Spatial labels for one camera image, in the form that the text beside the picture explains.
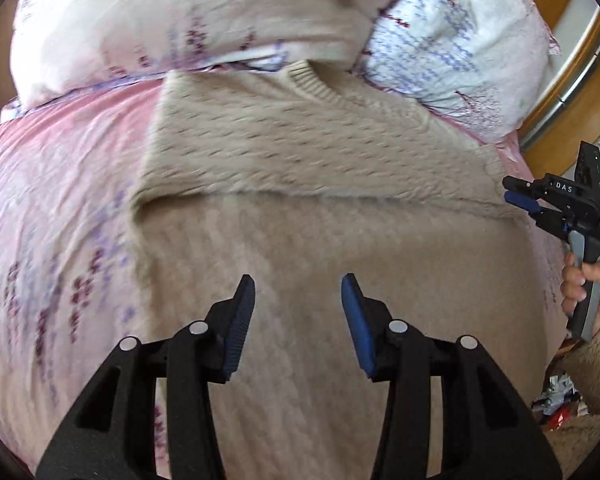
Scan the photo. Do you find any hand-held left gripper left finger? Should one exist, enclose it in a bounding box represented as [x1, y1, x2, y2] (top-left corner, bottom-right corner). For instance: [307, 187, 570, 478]
[35, 274, 256, 480]

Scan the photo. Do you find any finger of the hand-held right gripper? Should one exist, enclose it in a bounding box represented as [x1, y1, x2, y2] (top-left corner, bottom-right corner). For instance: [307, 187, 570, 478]
[502, 175, 547, 197]
[503, 191, 548, 222]

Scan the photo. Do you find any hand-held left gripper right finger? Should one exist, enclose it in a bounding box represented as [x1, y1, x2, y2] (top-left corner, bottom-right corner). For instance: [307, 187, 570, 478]
[340, 273, 564, 480]

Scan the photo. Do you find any beige cable-knit sweater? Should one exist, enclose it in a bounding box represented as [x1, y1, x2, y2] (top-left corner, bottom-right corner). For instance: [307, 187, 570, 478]
[127, 59, 568, 480]

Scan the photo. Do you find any person's right hand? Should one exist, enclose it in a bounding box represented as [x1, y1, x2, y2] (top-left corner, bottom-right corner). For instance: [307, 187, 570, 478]
[560, 252, 600, 332]

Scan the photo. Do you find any white floral pillow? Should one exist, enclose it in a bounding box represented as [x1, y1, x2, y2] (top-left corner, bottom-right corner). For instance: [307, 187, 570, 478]
[359, 0, 562, 144]

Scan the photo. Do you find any crumpled silver wrapper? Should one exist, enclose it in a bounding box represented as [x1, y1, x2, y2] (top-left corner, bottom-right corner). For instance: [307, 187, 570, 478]
[532, 374, 592, 423]

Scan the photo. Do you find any red wrapper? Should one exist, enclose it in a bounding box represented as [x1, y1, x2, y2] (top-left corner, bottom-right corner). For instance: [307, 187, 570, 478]
[544, 406, 573, 431]

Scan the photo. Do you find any pink floral bed sheet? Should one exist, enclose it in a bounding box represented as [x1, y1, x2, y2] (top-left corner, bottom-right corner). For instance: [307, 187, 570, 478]
[0, 79, 576, 480]

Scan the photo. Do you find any pink floral pillow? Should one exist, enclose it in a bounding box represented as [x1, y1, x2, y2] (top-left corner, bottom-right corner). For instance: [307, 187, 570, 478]
[0, 0, 381, 123]

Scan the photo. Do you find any wooden frame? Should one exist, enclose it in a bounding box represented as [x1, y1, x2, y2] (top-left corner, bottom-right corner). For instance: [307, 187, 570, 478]
[519, 0, 600, 167]

